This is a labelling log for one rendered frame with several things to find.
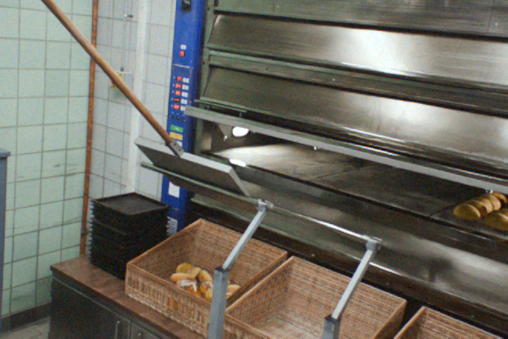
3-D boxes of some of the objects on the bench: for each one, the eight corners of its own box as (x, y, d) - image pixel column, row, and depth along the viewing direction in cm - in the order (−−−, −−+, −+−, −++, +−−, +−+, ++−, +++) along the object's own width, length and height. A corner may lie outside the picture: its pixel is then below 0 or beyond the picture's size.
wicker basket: (285, 310, 280) (292, 253, 275) (399, 364, 247) (409, 299, 241) (214, 348, 242) (221, 283, 237) (337, 417, 209) (348, 341, 203)
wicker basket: (196, 267, 317) (201, 217, 312) (283, 307, 284) (290, 251, 278) (121, 294, 279) (125, 236, 274) (213, 344, 246) (219, 279, 240)
